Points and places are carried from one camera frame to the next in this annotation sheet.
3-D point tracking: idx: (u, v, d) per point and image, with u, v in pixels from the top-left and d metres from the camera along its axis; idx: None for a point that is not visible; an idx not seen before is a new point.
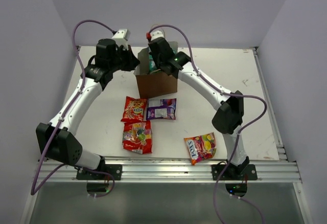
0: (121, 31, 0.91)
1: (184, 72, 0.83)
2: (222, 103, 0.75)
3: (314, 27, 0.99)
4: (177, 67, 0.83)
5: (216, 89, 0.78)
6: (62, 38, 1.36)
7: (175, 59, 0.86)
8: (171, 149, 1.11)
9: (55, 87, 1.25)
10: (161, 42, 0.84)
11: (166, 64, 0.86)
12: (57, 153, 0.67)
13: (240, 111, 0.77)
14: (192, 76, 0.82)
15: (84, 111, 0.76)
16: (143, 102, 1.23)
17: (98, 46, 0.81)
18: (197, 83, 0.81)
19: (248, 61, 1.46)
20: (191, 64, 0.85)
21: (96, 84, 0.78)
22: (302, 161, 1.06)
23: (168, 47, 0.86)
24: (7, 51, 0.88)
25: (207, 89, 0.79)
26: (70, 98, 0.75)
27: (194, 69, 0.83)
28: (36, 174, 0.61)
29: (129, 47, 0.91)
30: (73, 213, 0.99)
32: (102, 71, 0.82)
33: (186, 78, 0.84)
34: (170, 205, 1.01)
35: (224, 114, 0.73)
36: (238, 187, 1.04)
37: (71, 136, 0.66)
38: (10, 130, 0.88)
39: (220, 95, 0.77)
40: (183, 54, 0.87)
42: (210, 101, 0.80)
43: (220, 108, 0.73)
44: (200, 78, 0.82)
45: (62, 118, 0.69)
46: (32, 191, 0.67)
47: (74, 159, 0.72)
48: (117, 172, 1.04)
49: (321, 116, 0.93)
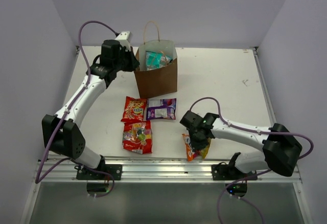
0: (124, 33, 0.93)
1: (215, 128, 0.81)
2: (264, 142, 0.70)
3: (315, 26, 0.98)
4: (208, 126, 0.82)
5: (252, 131, 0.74)
6: (62, 38, 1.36)
7: (205, 121, 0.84)
8: (172, 150, 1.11)
9: (55, 87, 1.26)
10: (188, 114, 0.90)
11: (200, 129, 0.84)
12: (61, 146, 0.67)
13: (295, 143, 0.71)
14: (224, 129, 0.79)
15: (88, 107, 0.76)
16: (143, 102, 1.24)
17: (103, 45, 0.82)
18: (233, 134, 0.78)
19: (248, 61, 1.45)
20: (219, 119, 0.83)
21: (100, 81, 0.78)
22: (302, 161, 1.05)
23: (196, 115, 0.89)
24: (7, 51, 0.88)
25: (243, 135, 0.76)
26: (76, 93, 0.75)
27: (224, 122, 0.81)
28: (40, 165, 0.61)
29: (131, 48, 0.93)
30: (73, 212, 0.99)
32: (107, 69, 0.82)
33: (219, 133, 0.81)
34: (170, 205, 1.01)
35: (273, 155, 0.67)
36: (238, 187, 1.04)
37: (76, 129, 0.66)
38: (9, 130, 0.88)
39: (260, 135, 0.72)
40: (210, 114, 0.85)
42: (254, 146, 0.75)
43: (264, 148, 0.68)
44: (231, 127, 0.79)
45: (68, 110, 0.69)
46: (37, 179, 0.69)
47: (77, 153, 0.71)
48: (117, 172, 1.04)
49: (322, 116, 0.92)
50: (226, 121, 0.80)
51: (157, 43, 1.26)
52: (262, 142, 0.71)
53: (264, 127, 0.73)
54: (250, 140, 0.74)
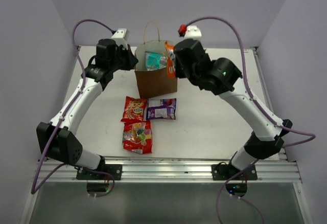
0: (121, 31, 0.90)
1: (236, 94, 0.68)
2: (276, 138, 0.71)
3: (315, 26, 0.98)
4: (227, 86, 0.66)
5: (271, 120, 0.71)
6: (62, 38, 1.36)
7: (224, 73, 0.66)
8: (171, 149, 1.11)
9: (55, 86, 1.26)
10: (196, 48, 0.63)
11: (209, 77, 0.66)
12: (57, 152, 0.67)
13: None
14: (244, 100, 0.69)
15: (84, 111, 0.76)
16: (143, 102, 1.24)
17: (98, 46, 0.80)
18: (251, 110, 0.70)
19: (248, 61, 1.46)
20: (241, 82, 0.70)
21: (96, 83, 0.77)
22: (302, 161, 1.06)
23: (204, 54, 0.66)
24: (7, 52, 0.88)
25: (260, 119, 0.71)
26: (71, 98, 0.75)
27: (247, 92, 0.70)
28: (36, 173, 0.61)
29: (127, 46, 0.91)
30: (73, 212, 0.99)
32: (103, 71, 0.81)
33: (233, 100, 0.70)
34: (170, 205, 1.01)
35: (274, 146, 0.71)
36: (238, 187, 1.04)
37: (71, 135, 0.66)
38: (9, 130, 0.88)
39: (274, 128, 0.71)
40: (223, 61, 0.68)
42: (255, 128, 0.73)
43: (276, 145, 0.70)
44: (254, 104, 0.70)
45: (63, 117, 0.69)
46: (33, 189, 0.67)
47: (75, 159, 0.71)
48: (117, 172, 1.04)
49: (322, 116, 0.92)
50: (251, 95, 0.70)
51: (157, 43, 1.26)
52: (275, 137, 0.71)
53: (280, 119, 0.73)
54: (262, 127, 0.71)
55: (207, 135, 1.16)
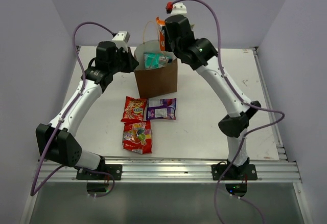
0: (121, 34, 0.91)
1: (208, 69, 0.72)
2: (241, 114, 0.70)
3: (315, 26, 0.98)
4: (201, 61, 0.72)
5: (238, 97, 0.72)
6: (62, 38, 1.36)
7: (200, 49, 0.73)
8: (171, 149, 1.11)
9: (55, 86, 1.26)
10: (184, 23, 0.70)
11: (187, 51, 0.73)
12: (56, 154, 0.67)
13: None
14: (215, 75, 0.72)
15: (84, 113, 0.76)
16: (143, 102, 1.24)
17: (98, 48, 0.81)
18: (220, 84, 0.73)
19: (248, 61, 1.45)
20: (216, 59, 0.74)
21: (96, 85, 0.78)
22: (302, 161, 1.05)
23: (189, 31, 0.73)
24: (7, 52, 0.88)
25: (229, 94, 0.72)
26: (70, 99, 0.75)
27: (219, 68, 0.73)
28: (35, 175, 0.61)
29: (129, 49, 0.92)
30: (73, 213, 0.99)
32: (103, 73, 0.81)
33: (206, 75, 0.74)
34: (170, 205, 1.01)
35: (237, 122, 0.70)
36: (238, 187, 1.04)
37: (71, 137, 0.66)
38: (9, 130, 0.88)
39: (241, 105, 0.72)
40: (206, 41, 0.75)
42: (226, 105, 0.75)
43: (238, 119, 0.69)
44: (224, 80, 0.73)
45: (62, 119, 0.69)
46: (32, 192, 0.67)
47: (74, 161, 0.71)
48: (117, 172, 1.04)
49: (322, 116, 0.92)
50: (223, 72, 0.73)
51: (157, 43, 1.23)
52: (240, 113, 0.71)
53: (249, 99, 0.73)
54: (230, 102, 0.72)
55: (206, 135, 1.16)
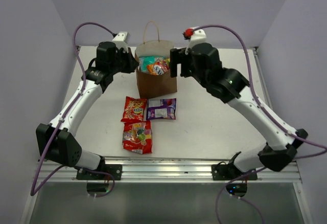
0: (121, 34, 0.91)
1: (242, 101, 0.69)
2: (288, 147, 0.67)
3: (315, 26, 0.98)
4: (233, 93, 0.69)
5: (281, 128, 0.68)
6: (62, 38, 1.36)
7: (230, 82, 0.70)
8: (171, 149, 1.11)
9: (55, 86, 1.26)
10: (212, 56, 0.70)
11: (217, 86, 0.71)
12: (56, 154, 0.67)
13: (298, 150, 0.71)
14: (251, 107, 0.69)
15: (84, 113, 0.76)
16: (143, 102, 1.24)
17: (99, 48, 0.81)
18: (259, 116, 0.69)
19: (248, 61, 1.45)
20: (249, 89, 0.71)
21: (96, 85, 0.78)
22: (302, 161, 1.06)
23: (218, 63, 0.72)
24: (7, 52, 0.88)
25: (270, 127, 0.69)
26: (70, 100, 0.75)
27: (254, 98, 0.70)
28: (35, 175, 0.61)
29: (129, 49, 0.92)
30: (73, 213, 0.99)
32: (103, 73, 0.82)
33: (240, 107, 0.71)
34: (170, 205, 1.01)
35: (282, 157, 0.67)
36: (238, 187, 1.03)
37: (71, 137, 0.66)
38: (10, 130, 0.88)
39: (285, 136, 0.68)
40: (235, 71, 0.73)
42: (266, 136, 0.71)
43: (288, 155, 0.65)
44: (261, 110, 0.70)
45: (62, 119, 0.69)
46: (32, 192, 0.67)
47: (74, 161, 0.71)
48: (117, 172, 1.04)
49: (322, 116, 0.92)
50: (258, 102, 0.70)
51: (157, 44, 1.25)
52: (286, 146, 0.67)
53: (292, 128, 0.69)
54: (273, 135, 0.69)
55: (206, 135, 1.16)
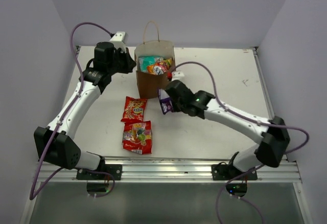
0: (119, 35, 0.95)
1: (210, 111, 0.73)
2: (263, 134, 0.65)
3: (315, 26, 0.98)
4: (201, 108, 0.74)
5: (252, 120, 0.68)
6: (62, 38, 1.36)
7: (197, 100, 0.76)
8: (171, 150, 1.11)
9: (55, 86, 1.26)
10: (179, 86, 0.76)
11: (190, 107, 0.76)
12: (55, 157, 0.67)
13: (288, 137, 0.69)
14: (219, 113, 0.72)
15: (82, 115, 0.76)
16: (143, 102, 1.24)
17: (96, 49, 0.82)
18: (229, 119, 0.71)
19: (248, 61, 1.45)
20: (215, 101, 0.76)
21: (94, 87, 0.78)
22: (302, 161, 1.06)
23: (187, 89, 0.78)
24: (8, 52, 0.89)
25: (240, 122, 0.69)
26: (68, 102, 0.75)
27: (220, 105, 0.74)
28: (34, 177, 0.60)
29: (126, 49, 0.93)
30: (73, 213, 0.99)
32: (101, 74, 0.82)
33: (213, 116, 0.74)
34: (170, 205, 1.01)
35: (269, 149, 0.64)
36: (238, 187, 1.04)
37: (69, 139, 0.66)
38: (10, 130, 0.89)
39: (258, 126, 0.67)
40: (203, 93, 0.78)
42: (245, 133, 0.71)
43: (264, 141, 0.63)
44: (229, 113, 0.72)
45: (60, 122, 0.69)
46: (31, 196, 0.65)
47: (73, 163, 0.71)
48: (117, 172, 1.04)
49: (322, 116, 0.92)
50: (224, 106, 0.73)
51: (157, 44, 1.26)
52: (261, 135, 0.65)
53: (263, 117, 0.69)
54: (247, 130, 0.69)
55: (206, 135, 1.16)
